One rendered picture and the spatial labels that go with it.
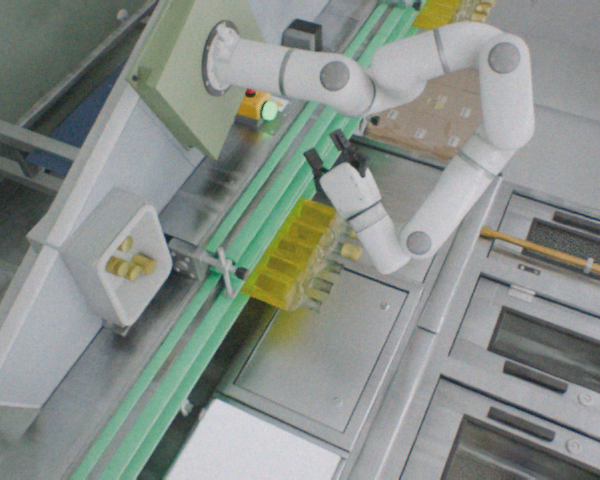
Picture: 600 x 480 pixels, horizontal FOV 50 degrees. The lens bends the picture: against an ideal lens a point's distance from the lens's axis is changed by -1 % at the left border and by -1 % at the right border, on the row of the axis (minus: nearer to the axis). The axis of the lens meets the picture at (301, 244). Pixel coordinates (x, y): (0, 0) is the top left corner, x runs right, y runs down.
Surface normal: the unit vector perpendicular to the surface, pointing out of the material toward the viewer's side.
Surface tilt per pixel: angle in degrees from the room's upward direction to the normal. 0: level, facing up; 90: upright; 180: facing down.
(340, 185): 108
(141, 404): 90
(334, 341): 90
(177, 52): 4
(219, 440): 90
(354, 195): 101
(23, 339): 0
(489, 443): 90
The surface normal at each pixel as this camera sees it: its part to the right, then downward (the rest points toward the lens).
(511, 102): -0.20, 0.22
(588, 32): -0.44, 0.73
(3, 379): 0.90, 0.33
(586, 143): -0.04, -0.61
